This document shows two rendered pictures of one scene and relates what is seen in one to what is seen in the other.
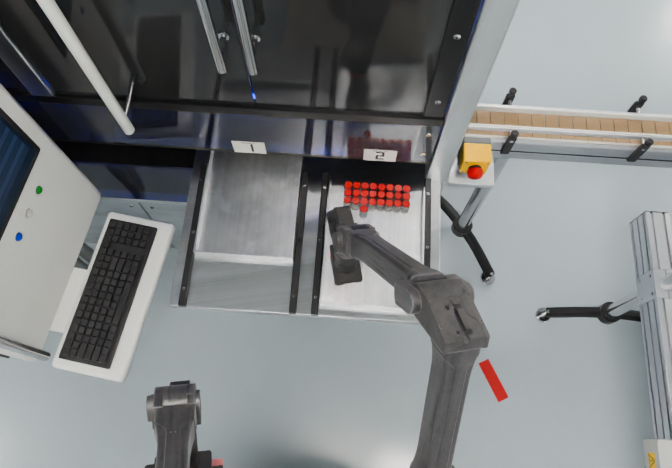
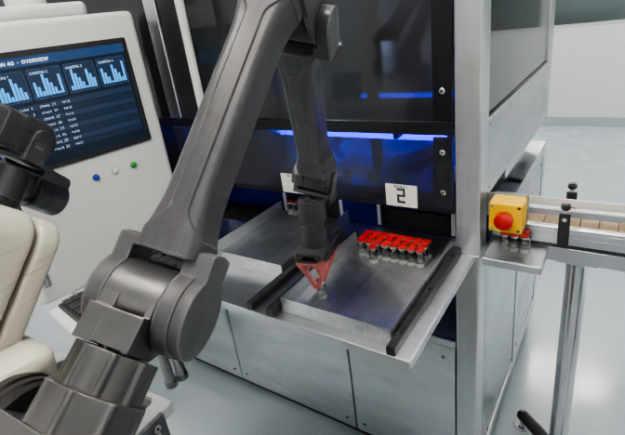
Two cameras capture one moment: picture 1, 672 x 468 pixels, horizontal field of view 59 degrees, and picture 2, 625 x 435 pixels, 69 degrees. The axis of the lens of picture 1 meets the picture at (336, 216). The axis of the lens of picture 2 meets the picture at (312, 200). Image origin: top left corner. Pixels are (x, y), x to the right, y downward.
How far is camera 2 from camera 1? 109 cm
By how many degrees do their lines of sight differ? 50
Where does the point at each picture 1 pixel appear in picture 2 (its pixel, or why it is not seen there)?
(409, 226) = (418, 277)
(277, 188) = not seen: hidden behind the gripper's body
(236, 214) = (262, 243)
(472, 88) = (470, 59)
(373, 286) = (349, 309)
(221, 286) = not seen: hidden behind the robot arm
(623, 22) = not seen: outside the picture
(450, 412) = (224, 76)
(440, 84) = (439, 60)
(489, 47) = not seen: outside the picture
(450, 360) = not seen: outside the picture
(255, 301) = (226, 294)
